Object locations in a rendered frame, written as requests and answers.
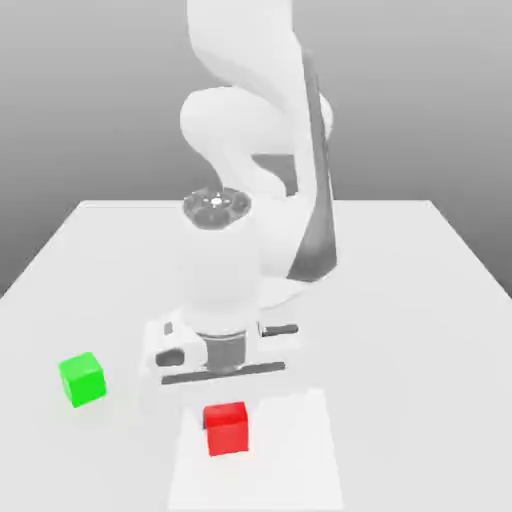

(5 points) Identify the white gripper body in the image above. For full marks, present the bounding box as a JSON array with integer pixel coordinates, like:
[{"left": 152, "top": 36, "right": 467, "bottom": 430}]
[{"left": 137, "top": 319, "right": 305, "bottom": 397}]

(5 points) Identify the small red cube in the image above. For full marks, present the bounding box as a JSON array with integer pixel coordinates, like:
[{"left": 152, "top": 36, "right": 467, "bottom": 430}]
[{"left": 202, "top": 401, "right": 250, "bottom": 458}]

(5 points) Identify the small green cube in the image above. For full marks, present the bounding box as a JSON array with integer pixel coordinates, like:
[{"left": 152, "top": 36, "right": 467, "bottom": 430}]
[{"left": 58, "top": 351, "right": 108, "bottom": 409}]

